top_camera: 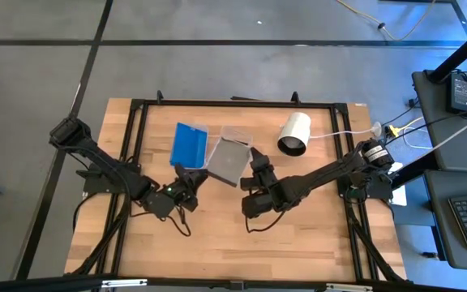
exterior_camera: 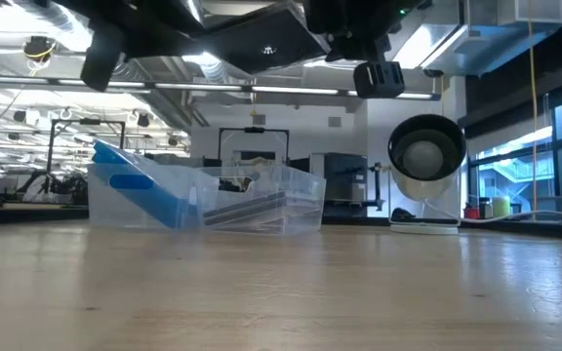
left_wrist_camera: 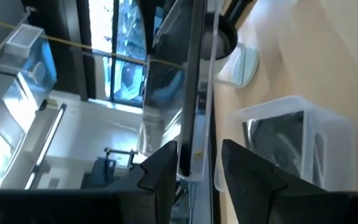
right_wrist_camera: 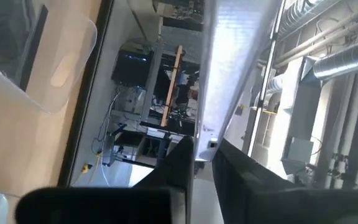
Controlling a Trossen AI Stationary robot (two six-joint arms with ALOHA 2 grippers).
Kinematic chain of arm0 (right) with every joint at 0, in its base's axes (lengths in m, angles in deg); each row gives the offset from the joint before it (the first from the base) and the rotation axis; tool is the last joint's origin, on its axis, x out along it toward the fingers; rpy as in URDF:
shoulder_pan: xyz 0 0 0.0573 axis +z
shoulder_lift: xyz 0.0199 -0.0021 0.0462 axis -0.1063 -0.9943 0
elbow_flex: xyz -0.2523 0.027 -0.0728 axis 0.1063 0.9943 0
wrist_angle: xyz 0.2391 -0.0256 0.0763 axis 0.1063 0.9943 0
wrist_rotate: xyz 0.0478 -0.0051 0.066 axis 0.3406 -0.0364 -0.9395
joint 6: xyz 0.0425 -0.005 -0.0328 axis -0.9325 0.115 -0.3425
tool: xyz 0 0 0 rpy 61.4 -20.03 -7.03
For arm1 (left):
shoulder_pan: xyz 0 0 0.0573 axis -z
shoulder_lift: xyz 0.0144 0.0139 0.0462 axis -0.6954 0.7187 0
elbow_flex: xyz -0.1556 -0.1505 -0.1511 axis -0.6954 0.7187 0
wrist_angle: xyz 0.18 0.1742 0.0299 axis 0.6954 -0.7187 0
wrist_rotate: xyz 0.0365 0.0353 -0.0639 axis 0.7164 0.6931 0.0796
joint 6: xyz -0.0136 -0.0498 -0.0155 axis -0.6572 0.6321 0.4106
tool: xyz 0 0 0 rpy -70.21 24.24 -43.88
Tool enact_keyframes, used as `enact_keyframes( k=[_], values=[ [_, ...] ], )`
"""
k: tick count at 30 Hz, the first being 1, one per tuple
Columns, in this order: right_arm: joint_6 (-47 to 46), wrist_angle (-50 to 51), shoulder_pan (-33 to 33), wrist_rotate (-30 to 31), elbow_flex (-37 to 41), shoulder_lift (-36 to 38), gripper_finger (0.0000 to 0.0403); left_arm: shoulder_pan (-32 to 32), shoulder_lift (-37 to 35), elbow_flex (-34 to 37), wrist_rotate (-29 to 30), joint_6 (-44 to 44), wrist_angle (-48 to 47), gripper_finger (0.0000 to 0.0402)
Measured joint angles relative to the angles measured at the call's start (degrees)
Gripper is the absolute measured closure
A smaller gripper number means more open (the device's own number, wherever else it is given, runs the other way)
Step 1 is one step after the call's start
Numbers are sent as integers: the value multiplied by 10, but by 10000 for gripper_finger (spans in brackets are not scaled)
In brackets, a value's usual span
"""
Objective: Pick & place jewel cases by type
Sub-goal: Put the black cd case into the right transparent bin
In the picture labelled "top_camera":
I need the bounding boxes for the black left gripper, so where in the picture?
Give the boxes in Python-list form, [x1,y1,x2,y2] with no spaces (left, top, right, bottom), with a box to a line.
[141,162,210,221]

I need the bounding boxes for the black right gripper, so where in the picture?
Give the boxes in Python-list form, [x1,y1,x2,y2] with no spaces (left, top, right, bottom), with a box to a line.
[239,146,289,221]

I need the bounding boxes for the clear jewel case black tray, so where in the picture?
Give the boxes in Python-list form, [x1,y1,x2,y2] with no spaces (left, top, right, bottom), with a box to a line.
[206,136,253,188]

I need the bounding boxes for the white desk lamp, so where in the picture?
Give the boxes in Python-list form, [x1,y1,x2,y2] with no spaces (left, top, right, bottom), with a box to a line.
[276,111,313,158]

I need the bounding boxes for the white paper sheet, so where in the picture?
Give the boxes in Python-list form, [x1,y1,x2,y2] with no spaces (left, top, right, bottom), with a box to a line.
[391,184,408,207]

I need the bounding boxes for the black metal pole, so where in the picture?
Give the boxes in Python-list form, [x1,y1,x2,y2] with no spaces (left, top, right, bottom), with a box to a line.
[431,19,467,85]
[391,150,439,190]

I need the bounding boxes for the black side desk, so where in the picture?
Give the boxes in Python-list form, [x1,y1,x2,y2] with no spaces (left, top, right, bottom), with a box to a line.
[410,69,467,174]
[422,168,467,272]

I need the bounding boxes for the black power brick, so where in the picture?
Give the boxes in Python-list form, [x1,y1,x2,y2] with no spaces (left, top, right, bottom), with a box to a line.
[445,71,467,115]

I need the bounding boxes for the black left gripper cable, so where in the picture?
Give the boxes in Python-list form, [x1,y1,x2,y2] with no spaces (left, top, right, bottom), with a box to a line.
[130,202,193,238]

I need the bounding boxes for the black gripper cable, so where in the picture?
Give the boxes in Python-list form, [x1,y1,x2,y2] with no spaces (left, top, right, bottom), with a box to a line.
[244,209,288,234]
[130,202,193,238]

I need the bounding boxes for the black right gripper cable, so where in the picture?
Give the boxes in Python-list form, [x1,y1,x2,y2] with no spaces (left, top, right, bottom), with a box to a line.
[244,209,288,234]

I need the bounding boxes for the white lamp cable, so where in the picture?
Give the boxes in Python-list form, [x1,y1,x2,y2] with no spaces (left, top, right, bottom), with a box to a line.
[309,124,379,140]

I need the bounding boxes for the yellow network cable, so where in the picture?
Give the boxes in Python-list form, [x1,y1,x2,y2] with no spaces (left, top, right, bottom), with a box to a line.
[387,116,426,150]

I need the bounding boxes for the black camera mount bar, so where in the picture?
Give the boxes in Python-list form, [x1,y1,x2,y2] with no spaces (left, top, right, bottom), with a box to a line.
[0,274,467,292]

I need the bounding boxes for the yellow floor cable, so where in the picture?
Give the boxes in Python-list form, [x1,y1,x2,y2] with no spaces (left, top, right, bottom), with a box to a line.
[336,0,438,42]

